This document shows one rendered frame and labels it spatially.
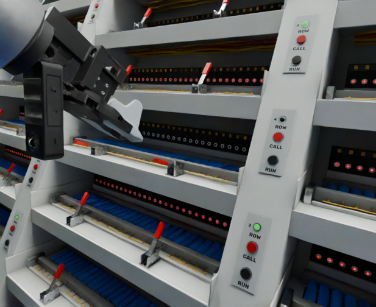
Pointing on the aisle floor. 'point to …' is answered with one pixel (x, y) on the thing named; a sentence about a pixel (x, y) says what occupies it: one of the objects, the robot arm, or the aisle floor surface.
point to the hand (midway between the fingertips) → (128, 139)
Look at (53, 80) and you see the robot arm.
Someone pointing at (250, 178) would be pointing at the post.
